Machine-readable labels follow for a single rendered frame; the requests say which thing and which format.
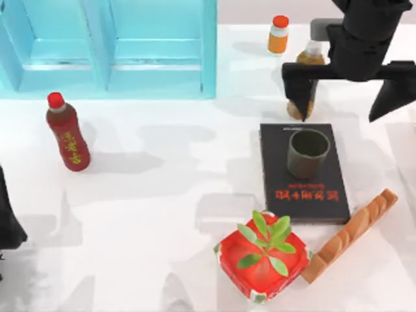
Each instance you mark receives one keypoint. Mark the red plant pot with plant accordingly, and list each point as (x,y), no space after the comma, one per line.
(260,273)

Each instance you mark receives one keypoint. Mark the dark grey cup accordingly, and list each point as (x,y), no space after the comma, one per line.
(304,165)

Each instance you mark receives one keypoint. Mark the pale grey rounded box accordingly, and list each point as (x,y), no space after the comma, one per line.
(319,31)

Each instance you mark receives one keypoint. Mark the light blue rack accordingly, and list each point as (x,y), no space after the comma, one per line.
(156,48)

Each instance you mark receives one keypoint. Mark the black book with red lettering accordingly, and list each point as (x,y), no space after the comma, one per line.
(328,198)

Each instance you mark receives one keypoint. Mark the amber bottle with white cap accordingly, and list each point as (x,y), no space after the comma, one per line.
(309,58)

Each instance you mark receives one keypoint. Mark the orange bottle with red cap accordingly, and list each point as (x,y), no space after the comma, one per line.
(278,40)

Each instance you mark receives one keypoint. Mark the long brown bread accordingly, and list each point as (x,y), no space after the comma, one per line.
(351,234)

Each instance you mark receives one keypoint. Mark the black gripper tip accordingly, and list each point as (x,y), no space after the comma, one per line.
(9,224)

